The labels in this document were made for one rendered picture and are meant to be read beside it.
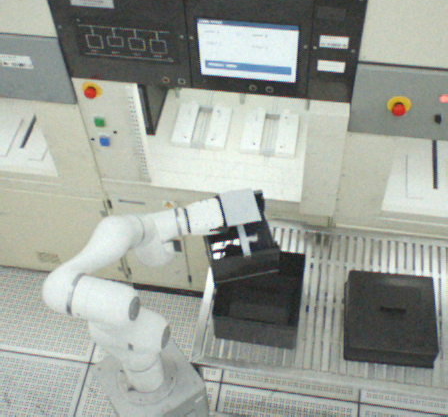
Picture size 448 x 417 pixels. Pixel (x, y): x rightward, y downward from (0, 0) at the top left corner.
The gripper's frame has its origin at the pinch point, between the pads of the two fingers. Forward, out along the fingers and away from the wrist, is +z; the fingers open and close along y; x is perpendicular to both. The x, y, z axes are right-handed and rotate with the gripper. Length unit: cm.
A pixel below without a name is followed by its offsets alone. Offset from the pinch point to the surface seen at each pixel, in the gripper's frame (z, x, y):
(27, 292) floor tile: -93, -125, -62
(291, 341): 11, -42, 26
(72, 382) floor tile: -75, -125, -12
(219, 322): -10.6, -36.1, 16.7
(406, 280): 54, -39, 14
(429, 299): 59, -39, 23
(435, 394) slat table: 52, -49, 50
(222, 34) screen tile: 4, 38, -34
